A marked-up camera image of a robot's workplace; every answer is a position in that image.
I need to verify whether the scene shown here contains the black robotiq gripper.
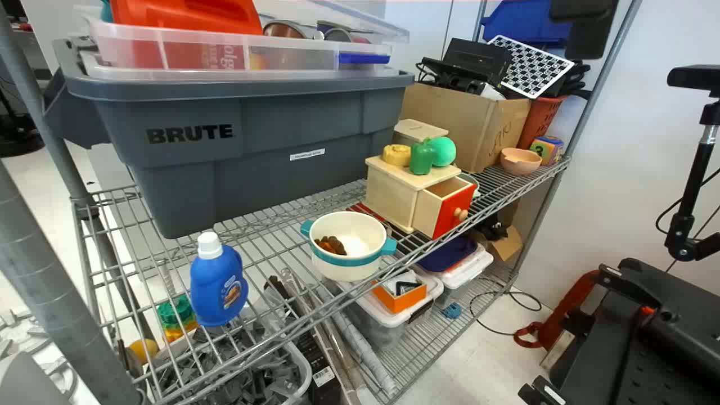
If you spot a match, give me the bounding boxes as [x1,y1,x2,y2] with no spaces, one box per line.
[548,0,620,64]

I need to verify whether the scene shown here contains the green plastic cup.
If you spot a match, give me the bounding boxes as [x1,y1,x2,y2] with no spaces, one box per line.
[427,133,459,171]

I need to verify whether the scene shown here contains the small colourful block toy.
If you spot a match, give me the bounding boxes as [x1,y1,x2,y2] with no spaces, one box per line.
[528,137,565,169]

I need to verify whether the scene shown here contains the pink small bowl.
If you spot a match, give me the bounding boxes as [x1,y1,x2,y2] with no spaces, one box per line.
[497,147,544,179]

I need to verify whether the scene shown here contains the yellow round plush toy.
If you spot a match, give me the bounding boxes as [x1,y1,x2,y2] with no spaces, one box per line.
[380,142,413,171]

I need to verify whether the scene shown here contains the white bowl with teal band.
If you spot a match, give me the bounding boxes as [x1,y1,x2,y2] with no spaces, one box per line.
[299,210,400,286]

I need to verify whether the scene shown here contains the brown toy food piece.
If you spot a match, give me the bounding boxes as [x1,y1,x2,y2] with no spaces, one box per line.
[312,234,348,260]

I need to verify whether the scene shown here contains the green toy cups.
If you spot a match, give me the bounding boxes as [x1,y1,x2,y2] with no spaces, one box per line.
[156,292,200,333]

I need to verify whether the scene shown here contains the yellow toy piece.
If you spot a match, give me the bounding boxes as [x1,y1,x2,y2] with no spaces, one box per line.
[125,337,162,367]

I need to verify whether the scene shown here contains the blue plastic bin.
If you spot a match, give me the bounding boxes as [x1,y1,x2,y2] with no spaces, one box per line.
[479,0,575,49]

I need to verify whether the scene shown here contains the white perforated panel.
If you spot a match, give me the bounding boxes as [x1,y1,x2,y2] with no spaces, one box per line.
[485,35,578,102]

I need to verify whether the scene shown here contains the terracotta plant pot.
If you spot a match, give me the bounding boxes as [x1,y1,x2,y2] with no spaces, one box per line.
[517,96,565,151]

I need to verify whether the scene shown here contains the black electronic device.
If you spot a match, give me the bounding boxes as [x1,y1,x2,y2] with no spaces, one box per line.
[413,37,516,97]

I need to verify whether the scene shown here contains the small pale wooden box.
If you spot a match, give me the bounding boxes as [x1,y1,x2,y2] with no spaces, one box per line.
[391,117,449,150]

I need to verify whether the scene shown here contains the small cardboard box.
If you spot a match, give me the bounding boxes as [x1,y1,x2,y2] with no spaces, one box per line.
[477,219,527,267]

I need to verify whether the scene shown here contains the wooden box with red drawer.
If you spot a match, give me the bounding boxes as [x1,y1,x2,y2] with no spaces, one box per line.
[362,156,481,242]

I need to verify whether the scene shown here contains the clear container with blue item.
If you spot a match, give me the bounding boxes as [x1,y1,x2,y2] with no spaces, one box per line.
[412,234,497,292]

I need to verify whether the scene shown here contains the small blue plastic piece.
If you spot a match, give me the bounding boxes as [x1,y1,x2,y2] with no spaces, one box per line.
[438,300,466,323]

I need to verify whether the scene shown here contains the black robot cart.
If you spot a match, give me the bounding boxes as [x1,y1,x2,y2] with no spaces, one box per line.
[516,256,720,405]

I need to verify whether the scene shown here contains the clear plastic storage bin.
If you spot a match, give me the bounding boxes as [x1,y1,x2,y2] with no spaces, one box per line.
[78,11,412,85]

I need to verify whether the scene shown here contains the grey brute storage tote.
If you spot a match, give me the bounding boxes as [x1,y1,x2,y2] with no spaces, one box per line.
[42,35,416,242]

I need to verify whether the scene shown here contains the bundle of metal rods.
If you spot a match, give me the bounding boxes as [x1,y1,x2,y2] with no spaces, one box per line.
[261,273,400,400]

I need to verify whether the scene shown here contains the orange red plastic container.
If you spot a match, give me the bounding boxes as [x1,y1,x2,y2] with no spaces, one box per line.
[108,0,266,37]

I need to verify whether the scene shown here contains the blue detergent bottle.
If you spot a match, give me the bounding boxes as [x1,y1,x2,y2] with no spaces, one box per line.
[186,229,252,331]

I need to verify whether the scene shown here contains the black camera stand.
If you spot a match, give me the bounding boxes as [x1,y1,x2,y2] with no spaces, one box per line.
[653,64,720,267]

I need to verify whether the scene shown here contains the red strap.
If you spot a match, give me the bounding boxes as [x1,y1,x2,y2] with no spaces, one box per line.
[510,268,608,352]

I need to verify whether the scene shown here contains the metal wire shelf rack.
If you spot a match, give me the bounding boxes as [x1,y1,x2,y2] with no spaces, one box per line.
[0,0,645,405]

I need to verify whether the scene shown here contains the wire basket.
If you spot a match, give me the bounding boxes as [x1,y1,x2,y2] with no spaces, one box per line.
[139,327,314,405]

